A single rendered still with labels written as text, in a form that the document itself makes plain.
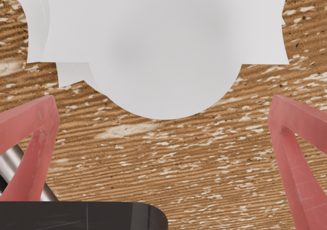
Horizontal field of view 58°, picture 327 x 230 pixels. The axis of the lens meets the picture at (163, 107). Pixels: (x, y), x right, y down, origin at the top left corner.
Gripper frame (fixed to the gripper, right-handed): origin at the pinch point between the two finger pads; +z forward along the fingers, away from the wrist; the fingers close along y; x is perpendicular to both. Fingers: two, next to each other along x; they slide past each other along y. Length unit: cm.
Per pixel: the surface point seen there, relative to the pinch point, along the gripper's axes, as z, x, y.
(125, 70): 3.8, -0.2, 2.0
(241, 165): 7.3, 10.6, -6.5
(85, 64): 5.4, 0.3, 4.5
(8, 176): 8.7, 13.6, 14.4
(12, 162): 8.9, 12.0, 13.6
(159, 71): 3.8, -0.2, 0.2
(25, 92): 7.1, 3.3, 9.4
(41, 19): 5.4, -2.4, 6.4
